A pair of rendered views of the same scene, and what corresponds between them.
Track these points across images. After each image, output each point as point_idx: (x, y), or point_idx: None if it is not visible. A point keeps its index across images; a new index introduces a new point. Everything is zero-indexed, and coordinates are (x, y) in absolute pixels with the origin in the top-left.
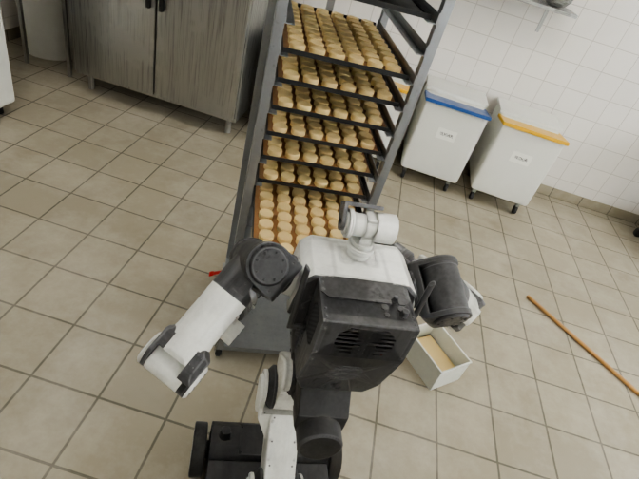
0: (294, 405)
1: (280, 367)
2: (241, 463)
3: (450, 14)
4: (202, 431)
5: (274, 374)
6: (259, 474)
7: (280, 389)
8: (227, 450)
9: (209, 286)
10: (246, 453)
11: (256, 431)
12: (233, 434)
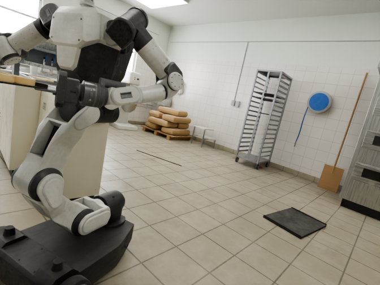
0: (108, 109)
1: (86, 119)
2: (63, 259)
3: None
4: (67, 283)
5: (50, 169)
6: (82, 213)
7: (67, 155)
8: (65, 262)
9: (154, 41)
10: (55, 256)
11: (31, 263)
12: (51, 265)
